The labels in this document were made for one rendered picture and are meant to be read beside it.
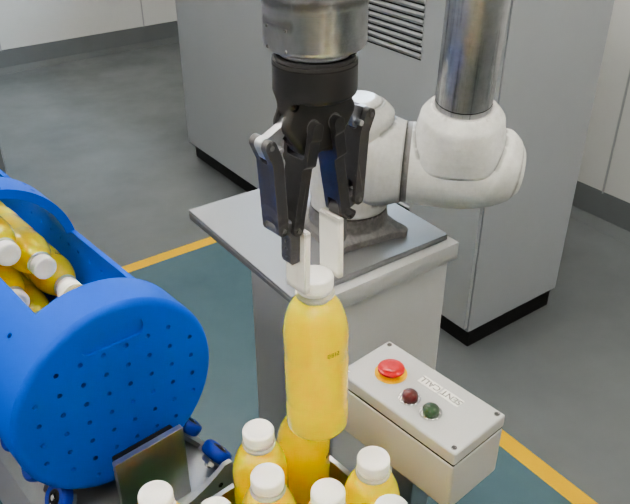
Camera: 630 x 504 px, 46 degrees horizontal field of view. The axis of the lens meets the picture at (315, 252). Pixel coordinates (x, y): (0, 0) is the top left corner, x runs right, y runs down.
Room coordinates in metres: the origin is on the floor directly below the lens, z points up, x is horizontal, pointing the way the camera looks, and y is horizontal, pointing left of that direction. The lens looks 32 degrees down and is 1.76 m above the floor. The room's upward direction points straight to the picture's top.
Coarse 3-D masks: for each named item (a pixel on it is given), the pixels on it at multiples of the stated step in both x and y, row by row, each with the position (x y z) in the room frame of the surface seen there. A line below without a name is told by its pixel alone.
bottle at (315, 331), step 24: (288, 312) 0.62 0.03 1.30; (312, 312) 0.60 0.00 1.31; (336, 312) 0.61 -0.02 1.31; (288, 336) 0.61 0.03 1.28; (312, 336) 0.59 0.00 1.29; (336, 336) 0.60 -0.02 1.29; (288, 360) 0.61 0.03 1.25; (312, 360) 0.59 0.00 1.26; (336, 360) 0.60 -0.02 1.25; (288, 384) 0.61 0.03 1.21; (312, 384) 0.59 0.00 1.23; (336, 384) 0.60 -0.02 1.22; (288, 408) 0.61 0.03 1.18; (312, 408) 0.59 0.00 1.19; (336, 408) 0.60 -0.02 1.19; (312, 432) 0.59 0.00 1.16; (336, 432) 0.60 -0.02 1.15
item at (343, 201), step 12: (336, 120) 0.62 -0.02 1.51; (336, 132) 0.62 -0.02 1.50; (336, 144) 0.62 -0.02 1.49; (324, 156) 0.64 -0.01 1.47; (336, 156) 0.62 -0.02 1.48; (324, 168) 0.64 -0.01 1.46; (336, 168) 0.63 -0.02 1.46; (324, 180) 0.65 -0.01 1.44; (336, 180) 0.63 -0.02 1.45; (324, 192) 0.65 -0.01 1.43; (336, 192) 0.63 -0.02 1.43; (348, 192) 0.64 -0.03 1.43; (348, 204) 0.64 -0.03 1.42; (348, 216) 0.64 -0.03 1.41
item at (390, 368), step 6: (384, 360) 0.77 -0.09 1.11; (390, 360) 0.77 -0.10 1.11; (396, 360) 0.77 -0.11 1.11; (378, 366) 0.76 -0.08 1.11; (384, 366) 0.76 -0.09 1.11; (390, 366) 0.76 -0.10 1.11; (396, 366) 0.76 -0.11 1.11; (402, 366) 0.76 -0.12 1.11; (384, 372) 0.74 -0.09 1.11; (390, 372) 0.74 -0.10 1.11; (396, 372) 0.74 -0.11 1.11; (402, 372) 0.75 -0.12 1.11
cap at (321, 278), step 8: (312, 272) 0.63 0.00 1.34; (320, 272) 0.63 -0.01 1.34; (328, 272) 0.63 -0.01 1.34; (312, 280) 0.62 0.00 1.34; (320, 280) 0.62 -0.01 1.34; (328, 280) 0.62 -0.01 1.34; (312, 288) 0.61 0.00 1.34; (320, 288) 0.61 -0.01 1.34; (328, 288) 0.61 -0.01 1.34; (304, 296) 0.61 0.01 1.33; (312, 296) 0.61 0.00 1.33; (320, 296) 0.61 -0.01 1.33
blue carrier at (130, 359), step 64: (0, 192) 1.04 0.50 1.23; (64, 256) 1.13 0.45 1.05; (0, 320) 0.74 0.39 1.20; (64, 320) 0.70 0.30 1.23; (128, 320) 0.73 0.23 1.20; (192, 320) 0.80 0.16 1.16; (0, 384) 0.67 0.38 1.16; (64, 384) 0.67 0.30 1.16; (128, 384) 0.73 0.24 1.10; (192, 384) 0.79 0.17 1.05; (64, 448) 0.66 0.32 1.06
